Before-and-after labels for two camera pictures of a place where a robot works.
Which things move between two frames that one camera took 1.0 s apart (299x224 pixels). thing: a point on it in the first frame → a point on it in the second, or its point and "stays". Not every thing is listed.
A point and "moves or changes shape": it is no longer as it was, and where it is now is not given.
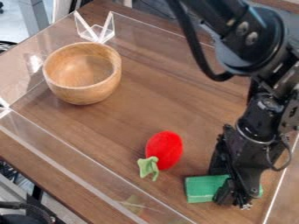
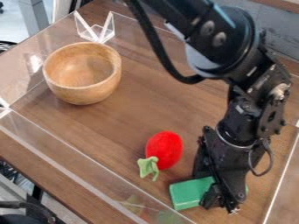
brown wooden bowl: [80, 72] stays
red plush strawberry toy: [162, 149] stays
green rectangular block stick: [201, 187] moves or changes shape
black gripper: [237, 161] → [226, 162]
